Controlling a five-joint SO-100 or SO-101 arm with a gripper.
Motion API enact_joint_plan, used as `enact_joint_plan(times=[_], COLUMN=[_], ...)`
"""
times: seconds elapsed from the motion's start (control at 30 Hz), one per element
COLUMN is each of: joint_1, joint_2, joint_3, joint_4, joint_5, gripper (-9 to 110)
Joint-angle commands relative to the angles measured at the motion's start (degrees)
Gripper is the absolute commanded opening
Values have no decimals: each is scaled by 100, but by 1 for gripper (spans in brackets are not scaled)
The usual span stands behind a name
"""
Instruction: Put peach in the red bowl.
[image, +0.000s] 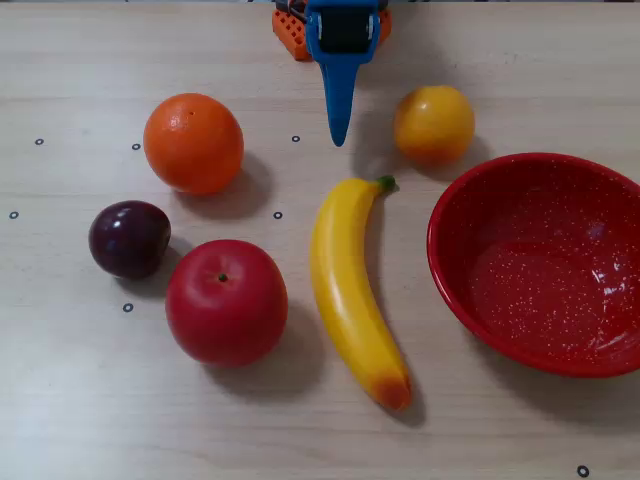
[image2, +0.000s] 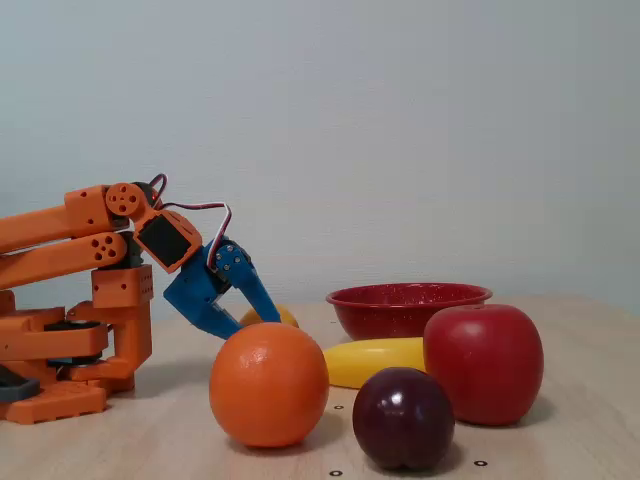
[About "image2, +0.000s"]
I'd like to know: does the red apple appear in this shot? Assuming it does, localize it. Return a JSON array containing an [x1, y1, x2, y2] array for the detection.
[[423, 303, 545, 427]]

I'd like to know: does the dark purple plum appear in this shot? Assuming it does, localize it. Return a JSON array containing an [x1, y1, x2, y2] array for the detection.
[[352, 367, 456, 471]]

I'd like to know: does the orange fruit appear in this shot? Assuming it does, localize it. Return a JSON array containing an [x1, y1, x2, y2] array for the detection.
[[208, 322, 330, 449]]

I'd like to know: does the yellow orange peach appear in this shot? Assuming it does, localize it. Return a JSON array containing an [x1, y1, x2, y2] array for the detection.
[[238, 303, 300, 330]]

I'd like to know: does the grey table clamp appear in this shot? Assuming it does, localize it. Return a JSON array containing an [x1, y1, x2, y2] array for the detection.
[[0, 364, 41, 404]]

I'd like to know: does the red speckled bowl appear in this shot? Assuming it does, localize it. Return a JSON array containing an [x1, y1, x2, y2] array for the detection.
[[325, 282, 494, 341]]

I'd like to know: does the yellow banana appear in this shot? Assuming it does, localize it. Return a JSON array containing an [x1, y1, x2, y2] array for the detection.
[[322, 337, 427, 390]]

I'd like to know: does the orange robot base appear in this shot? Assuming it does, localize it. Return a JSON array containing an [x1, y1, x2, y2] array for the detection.
[[0, 289, 110, 426]]

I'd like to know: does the red white black servo cable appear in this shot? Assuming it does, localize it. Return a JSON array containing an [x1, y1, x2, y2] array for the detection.
[[148, 172, 234, 274]]

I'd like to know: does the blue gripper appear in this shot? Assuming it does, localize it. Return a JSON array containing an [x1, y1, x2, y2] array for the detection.
[[163, 239, 283, 341]]

